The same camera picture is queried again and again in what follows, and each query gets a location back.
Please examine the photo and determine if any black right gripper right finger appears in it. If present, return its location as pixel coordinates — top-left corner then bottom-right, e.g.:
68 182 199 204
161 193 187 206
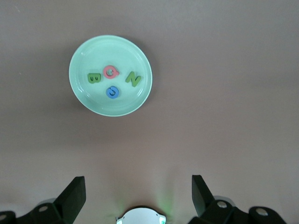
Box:
188 175 287 224

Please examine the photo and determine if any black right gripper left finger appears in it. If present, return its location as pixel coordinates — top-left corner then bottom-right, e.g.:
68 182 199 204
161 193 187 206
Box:
0 176 86 224

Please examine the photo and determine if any blue foam letter C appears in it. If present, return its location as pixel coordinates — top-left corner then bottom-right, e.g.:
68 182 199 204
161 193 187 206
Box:
106 85 120 99

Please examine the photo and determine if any green foam letter B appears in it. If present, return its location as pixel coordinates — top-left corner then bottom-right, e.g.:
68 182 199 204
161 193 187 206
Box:
87 72 102 84

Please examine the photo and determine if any pink foam letter Q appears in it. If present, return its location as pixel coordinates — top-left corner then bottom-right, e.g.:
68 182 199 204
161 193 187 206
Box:
102 65 120 79

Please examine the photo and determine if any green foam letter N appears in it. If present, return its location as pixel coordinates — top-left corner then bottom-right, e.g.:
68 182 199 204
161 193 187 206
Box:
125 71 142 88

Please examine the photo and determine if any brown table cover sheet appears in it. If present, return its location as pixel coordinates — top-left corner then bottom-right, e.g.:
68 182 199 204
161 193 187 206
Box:
0 0 299 224

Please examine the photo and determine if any light green round plate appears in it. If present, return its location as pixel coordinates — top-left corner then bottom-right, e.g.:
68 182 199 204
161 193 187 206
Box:
68 35 153 117

